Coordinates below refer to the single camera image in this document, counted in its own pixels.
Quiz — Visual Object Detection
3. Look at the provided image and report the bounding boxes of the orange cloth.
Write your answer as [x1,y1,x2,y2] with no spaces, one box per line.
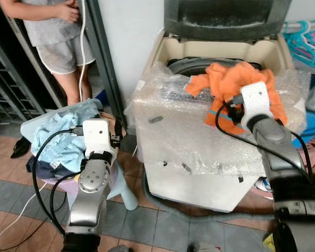
[184,61,289,137]

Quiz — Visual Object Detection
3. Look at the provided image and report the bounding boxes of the beige top-load washing machine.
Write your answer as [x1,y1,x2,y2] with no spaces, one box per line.
[124,31,312,214]

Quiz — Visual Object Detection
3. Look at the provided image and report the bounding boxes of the dark washing machine lid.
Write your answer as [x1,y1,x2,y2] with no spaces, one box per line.
[163,0,294,42]

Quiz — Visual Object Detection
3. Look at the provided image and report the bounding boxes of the teal and pink clothes hangers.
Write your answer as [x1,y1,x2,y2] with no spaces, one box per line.
[282,19,315,69]

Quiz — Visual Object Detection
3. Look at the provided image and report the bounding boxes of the person in grey clothes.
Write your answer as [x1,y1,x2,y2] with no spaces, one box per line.
[0,0,98,106]

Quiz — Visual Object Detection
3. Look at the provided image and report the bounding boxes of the pale purple plastic stool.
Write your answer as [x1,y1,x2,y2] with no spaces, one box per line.
[38,155,140,212]

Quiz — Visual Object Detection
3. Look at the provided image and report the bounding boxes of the clear bubble wrap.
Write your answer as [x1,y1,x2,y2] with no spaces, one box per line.
[124,63,312,182]

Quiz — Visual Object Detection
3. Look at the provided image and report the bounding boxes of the light blue cloth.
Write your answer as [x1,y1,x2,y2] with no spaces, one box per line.
[30,99,104,174]

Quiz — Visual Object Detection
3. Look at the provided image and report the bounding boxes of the dark blue cloth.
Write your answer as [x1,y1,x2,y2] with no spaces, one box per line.
[26,154,85,180]

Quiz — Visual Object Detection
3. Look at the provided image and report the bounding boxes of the black slipper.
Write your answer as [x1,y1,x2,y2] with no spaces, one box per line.
[10,137,33,159]

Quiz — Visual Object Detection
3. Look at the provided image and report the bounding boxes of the dark metal gate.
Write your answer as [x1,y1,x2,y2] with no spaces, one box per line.
[0,21,61,125]

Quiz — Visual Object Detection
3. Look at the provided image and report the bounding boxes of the yellow plastic container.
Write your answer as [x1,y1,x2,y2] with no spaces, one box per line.
[262,233,277,248]

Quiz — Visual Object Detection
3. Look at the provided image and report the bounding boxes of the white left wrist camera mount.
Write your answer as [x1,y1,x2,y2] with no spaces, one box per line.
[82,119,118,159]

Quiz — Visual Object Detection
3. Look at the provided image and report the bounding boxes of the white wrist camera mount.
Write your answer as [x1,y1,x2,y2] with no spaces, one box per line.
[239,81,275,131]
[82,119,118,159]

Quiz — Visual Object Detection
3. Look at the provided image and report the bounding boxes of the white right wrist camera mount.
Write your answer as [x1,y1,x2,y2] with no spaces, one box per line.
[239,81,275,131]

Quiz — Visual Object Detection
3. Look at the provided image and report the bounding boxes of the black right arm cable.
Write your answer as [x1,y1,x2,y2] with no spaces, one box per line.
[215,101,314,185]

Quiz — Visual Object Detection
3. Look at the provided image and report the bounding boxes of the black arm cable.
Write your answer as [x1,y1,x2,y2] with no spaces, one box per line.
[215,101,314,185]
[31,128,85,238]

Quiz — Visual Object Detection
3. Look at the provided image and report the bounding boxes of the white hanging cable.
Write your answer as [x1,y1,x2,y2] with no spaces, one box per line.
[78,0,91,101]

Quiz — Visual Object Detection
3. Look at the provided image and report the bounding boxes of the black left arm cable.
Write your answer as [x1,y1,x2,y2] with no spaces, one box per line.
[31,128,85,238]

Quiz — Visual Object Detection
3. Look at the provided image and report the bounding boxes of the white floor cable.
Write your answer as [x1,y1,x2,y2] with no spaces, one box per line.
[0,195,38,248]

